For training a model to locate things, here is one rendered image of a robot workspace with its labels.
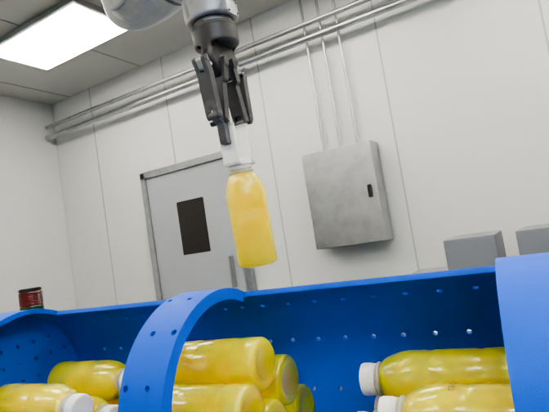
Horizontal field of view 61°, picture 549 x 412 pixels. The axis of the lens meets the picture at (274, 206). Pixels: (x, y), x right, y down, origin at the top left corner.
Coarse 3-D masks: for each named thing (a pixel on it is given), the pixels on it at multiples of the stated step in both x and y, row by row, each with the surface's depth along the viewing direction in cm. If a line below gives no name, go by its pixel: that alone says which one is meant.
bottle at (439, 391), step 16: (432, 384) 46; (448, 384) 45; (464, 384) 44; (480, 384) 44; (496, 384) 43; (400, 400) 46; (416, 400) 45; (432, 400) 44; (448, 400) 43; (464, 400) 42; (480, 400) 42; (496, 400) 41; (512, 400) 41
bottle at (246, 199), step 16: (240, 176) 76; (256, 176) 77; (240, 192) 75; (256, 192) 75; (240, 208) 75; (256, 208) 75; (240, 224) 75; (256, 224) 75; (240, 240) 75; (256, 240) 75; (272, 240) 77; (240, 256) 76; (256, 256) 75; (272, 256) 76
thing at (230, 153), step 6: (228, 126) 75; (234, 132) 75; (234, 138) 75; (228, 144) 75; (234, 144) 75; (222, 150) 76; (228, 150) 76; (234, 150) 75; (222, 156) 76; (228, 156) 76; (234, 156) 75; (228, 162) 76; (234, 162) 75; (240, 162) 75
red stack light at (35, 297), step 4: (28, 292) 134; (32, 292) 133; (36, 292) 134; (40, 292) 135; (20, 296) 133; (24, 296) 132; (28, 296) 133; (32, 296) 133; (36, 296) 134; (40, 296) 135; (20, 300) 133; (24, 300) 132; (28, 300) 132; (32, 300) 133; (36, 300) 133; (40, 300) 135; (20, 304) 133; (24, 304) 132; (28, 304) 132; (32, 304) 133; (36, 304) 133
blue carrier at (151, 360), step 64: (512, 256) 48; (0, 320) 77; (64, 320) 89; (128, 320) 83; (192, 320) 57; (256, 320) 73; (320, 320) 69; (384, 320) 65; (448, 320) 61; (512, 320) 38; (0, 384) 80; (128, 384) 53; (320, 384) 70; (512, 384) 36
